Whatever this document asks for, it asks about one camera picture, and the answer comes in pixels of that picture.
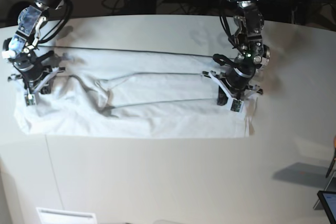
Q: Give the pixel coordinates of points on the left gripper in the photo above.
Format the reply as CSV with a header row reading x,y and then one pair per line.
x,y
237,80

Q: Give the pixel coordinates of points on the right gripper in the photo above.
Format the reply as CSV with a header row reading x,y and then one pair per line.
x,y
36,74

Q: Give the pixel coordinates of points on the white T-shirt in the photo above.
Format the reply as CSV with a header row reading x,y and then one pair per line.
x,y
133,94

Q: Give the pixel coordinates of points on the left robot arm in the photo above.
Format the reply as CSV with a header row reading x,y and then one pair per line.
x,y
253,55

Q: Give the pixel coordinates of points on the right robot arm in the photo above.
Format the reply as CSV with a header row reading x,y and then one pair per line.
x,y
20,49

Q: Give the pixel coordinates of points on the black tablet with stand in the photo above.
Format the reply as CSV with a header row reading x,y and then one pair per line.
x,y
326,199

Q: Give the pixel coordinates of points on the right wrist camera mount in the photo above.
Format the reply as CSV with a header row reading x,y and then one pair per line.
x,y
31,97

